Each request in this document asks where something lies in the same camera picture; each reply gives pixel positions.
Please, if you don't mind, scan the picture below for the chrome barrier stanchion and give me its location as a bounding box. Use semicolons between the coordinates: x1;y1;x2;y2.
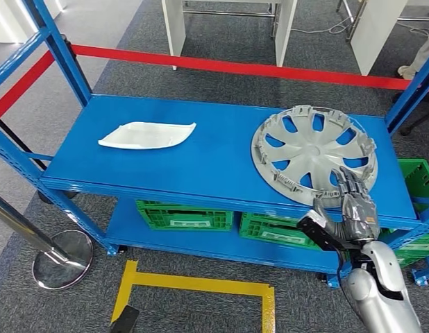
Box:
61;33;93;96
0;189;95;291

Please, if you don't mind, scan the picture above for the white floor cable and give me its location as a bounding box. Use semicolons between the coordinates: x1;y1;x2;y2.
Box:
396;20;429;37
290;16;355;36

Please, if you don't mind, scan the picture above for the black barrier stanchion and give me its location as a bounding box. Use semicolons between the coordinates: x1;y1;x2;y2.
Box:
0;119;78;206

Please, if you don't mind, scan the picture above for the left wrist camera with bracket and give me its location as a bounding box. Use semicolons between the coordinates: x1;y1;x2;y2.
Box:
109;305;141;333

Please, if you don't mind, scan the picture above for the black camera cable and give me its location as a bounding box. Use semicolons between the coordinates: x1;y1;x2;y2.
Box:
336;250;366;325

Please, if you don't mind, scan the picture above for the red barrier belt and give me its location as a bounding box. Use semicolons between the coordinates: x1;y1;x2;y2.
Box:
70;44;429;94
0;50;55;124

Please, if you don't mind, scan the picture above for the blue metal shelf rack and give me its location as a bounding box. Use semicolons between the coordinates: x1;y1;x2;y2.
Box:
411;255;429;288
0;0;429;289

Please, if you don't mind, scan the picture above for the green plastic crate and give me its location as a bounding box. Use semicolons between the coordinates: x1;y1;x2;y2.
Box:
395;248;429;269
377;158;429;258
238;212;323;253
136;199;234;232

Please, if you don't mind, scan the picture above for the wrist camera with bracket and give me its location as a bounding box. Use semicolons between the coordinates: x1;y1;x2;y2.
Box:
297;212;362;253
109;305;141;333

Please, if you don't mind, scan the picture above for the white plastic trim part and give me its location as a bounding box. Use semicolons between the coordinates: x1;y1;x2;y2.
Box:
98;121;197;151

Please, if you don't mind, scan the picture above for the yellow tape square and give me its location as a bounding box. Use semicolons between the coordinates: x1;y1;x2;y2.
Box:
109;259;276;333

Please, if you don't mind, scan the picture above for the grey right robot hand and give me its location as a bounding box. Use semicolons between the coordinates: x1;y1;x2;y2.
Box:
312;166;380;244

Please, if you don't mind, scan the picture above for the grey plastic wheel hubcap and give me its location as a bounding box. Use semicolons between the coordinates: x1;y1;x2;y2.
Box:
250;104;378;209

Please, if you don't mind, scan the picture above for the person's leg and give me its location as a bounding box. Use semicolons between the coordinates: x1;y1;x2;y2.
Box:
396;29;429;80

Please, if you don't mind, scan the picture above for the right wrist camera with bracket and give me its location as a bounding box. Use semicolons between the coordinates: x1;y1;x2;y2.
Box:
297;212;362;253

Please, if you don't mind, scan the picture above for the black office chair base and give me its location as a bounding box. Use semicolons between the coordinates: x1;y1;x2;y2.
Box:
388;92;429;137

